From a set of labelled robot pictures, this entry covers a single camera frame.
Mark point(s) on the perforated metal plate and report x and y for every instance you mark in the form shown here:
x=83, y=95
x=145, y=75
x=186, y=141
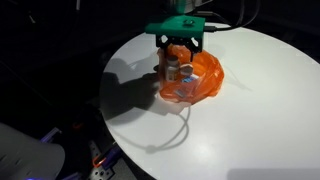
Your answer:
x=98, y=166

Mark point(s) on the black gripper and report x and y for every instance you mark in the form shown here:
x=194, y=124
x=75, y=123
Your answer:
x=178, y=39

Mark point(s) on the small brown bottle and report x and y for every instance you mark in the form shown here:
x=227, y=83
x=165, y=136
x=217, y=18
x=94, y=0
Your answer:
x=172, y=70

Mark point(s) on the purple orange clamp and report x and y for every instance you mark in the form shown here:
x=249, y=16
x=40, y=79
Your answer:
x=107, y=156

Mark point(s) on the small grey object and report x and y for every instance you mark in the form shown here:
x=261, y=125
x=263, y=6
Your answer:
x=180, y=93

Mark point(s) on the large grey rounded housing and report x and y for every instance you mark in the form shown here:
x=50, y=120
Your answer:
x=26, y=156

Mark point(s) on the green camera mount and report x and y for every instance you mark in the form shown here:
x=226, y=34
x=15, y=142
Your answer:
x=176, y=26

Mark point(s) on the blue label white cap bottle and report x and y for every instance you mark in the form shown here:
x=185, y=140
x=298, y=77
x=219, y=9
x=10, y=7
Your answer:
x=189, y=78

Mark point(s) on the orange plastic bag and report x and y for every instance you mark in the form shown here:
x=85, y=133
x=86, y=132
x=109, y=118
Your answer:
x=208, y=71

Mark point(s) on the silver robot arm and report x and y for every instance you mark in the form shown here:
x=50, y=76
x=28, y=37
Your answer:
x=180, y=5

